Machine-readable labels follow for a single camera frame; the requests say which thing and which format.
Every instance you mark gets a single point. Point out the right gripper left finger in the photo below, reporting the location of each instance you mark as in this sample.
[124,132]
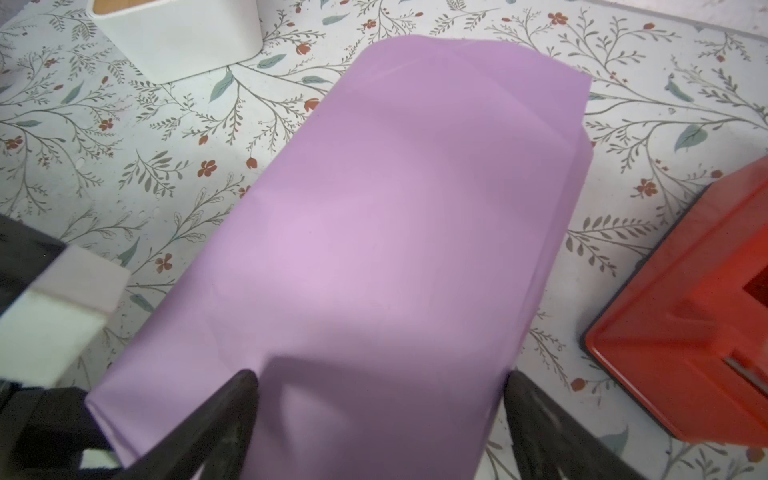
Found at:
[212,442]

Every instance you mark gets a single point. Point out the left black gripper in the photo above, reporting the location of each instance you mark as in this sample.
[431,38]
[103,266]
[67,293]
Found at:
[55,299]

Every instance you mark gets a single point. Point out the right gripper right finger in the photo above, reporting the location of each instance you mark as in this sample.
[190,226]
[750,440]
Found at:
[548,443]

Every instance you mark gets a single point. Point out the pink wrapping paper sheet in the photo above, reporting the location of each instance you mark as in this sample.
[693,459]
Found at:
[380,275]

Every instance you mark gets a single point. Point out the white box with wooden lid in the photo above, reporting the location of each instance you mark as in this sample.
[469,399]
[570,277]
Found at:
[169,40]

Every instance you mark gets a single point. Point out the red tape dispenser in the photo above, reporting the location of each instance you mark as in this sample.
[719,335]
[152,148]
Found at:
[686,335]

